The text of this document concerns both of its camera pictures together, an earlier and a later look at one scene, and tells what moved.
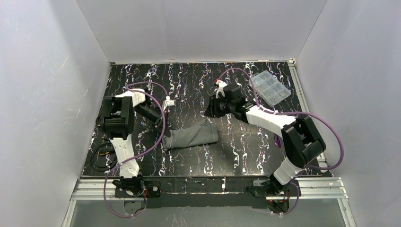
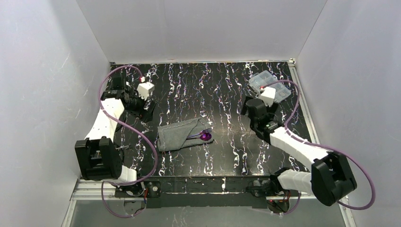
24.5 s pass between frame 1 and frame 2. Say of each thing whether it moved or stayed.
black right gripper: moved
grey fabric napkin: moved
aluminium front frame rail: stayed
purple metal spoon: moved
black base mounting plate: stayed
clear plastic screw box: stayed
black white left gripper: moved
